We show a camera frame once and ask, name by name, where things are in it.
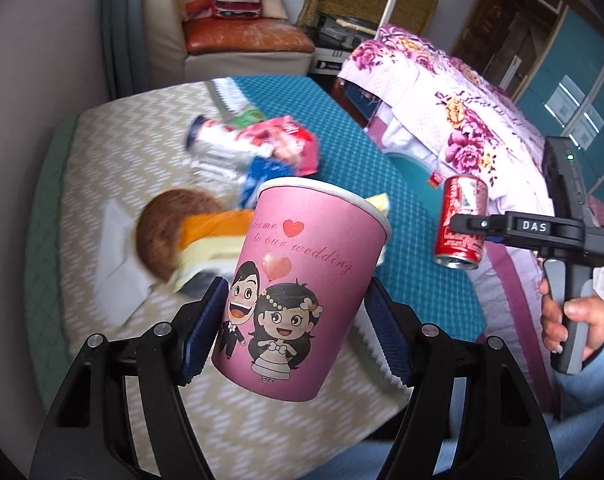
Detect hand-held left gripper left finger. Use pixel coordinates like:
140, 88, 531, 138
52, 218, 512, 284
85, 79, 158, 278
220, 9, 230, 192
29, 276, 233, 480

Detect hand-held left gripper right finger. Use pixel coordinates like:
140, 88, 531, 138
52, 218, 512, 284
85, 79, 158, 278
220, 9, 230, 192
364, 277, 560, 480

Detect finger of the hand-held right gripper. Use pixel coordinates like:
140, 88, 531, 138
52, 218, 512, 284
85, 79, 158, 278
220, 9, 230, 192
448, 211, 558, 252

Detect red soda can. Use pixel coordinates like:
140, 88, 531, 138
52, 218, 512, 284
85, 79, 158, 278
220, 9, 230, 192
434, 174, 490, 270

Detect pink cartoon paper cup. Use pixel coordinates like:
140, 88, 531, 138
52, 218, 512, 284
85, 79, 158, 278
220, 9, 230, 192
211, 176, 393, 402

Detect teal round bin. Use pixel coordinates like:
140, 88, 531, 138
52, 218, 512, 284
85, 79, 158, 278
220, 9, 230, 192
386, 152, 447, 197

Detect brown coconut shell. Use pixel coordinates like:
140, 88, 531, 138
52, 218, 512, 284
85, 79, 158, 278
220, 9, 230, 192
136, 188, 227, 283

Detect person's right forearm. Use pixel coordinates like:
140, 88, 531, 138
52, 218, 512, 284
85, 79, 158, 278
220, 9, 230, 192
552, 327, 604, 423

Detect person's right hand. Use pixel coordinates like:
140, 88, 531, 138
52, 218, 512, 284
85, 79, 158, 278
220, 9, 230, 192
538, 276, 604, 362

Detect orange yellow wrapper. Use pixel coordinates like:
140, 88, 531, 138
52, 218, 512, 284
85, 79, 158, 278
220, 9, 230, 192
169, 209, 255, 292

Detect teal glass-door cabinet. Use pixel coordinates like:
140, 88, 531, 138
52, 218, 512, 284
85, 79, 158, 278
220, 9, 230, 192
512, 5, 604, 207

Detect white paper sheet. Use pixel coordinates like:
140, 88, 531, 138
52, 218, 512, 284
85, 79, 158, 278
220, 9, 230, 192
94, 199, 155, 327

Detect pink floral blanket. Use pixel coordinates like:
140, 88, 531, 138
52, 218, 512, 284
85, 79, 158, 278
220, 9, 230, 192
336, 25, 604, 411

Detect yellow white wrapper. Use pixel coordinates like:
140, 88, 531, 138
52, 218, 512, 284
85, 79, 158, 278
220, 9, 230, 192
364, 192, 391, 267

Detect blue snack packet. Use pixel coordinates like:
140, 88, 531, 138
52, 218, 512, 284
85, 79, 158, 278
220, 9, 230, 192
238, 156, 295, 209

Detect white packet with blue end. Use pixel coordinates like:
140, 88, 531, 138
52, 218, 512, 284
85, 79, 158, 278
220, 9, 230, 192
184, 116, 275, 161

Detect teal checked mat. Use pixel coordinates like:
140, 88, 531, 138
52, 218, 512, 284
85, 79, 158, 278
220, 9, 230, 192
230, 76, 486, 347

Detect beige patterned mat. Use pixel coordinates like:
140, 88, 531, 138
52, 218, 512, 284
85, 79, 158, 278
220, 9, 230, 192
24, 80, 407, 456

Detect red snack packet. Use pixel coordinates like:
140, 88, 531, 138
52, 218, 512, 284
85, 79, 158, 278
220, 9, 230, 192
254, 115, 321, 177

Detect green snack packet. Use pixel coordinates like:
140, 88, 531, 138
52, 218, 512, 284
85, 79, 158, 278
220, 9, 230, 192
229, 109, 267, 129

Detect black stereo device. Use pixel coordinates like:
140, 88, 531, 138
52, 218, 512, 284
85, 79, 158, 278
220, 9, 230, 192
309, 10, 379, 78

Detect cream and orange sofa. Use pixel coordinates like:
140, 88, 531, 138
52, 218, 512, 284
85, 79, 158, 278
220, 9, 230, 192
142, 0, 317, 82

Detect wooden bed frame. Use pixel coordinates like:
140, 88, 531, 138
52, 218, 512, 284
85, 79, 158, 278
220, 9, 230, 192
332, 77, 385, 147

